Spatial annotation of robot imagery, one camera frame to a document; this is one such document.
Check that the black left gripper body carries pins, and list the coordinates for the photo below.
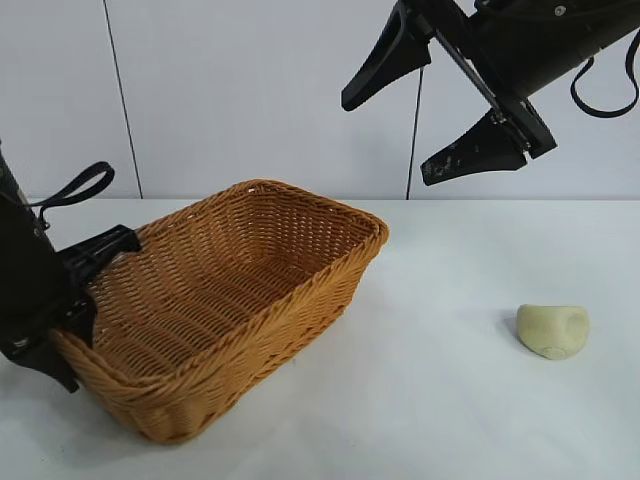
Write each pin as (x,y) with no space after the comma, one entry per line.
(40,270)

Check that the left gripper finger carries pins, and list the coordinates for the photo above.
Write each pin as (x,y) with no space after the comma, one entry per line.
(86,322)
(55,367)

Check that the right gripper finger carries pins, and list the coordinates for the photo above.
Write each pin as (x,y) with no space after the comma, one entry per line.
(472,155)
(390,57)

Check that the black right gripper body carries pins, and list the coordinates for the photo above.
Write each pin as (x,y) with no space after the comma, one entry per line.
(525,45)

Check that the brown woven wicker basket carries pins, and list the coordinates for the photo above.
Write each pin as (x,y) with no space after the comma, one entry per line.
(225,300)

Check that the pale yellow egg yolk pastry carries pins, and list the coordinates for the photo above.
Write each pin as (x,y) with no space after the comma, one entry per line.
(545,325)

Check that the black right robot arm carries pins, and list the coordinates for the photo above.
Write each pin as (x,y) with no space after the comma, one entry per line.
(620,17)

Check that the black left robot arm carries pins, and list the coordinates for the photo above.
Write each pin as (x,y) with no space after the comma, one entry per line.
(5,167)

